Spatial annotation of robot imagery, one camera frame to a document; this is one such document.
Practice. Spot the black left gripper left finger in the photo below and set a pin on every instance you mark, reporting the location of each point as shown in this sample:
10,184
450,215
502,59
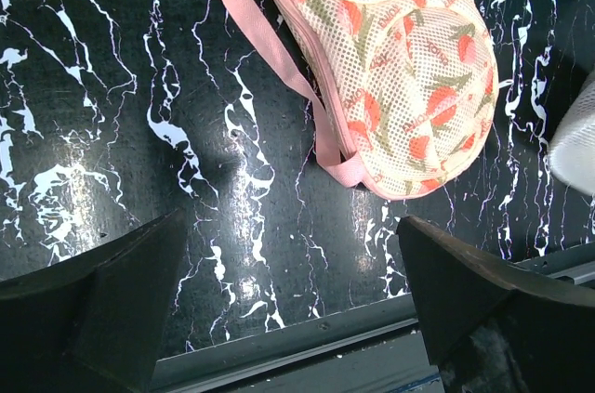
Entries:
94,322

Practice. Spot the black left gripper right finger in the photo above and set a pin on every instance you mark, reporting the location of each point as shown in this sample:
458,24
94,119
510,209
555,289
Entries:
492,326

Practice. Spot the white mesh cylindrical laundry bag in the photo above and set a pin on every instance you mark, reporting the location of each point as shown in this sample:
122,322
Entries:
571,151

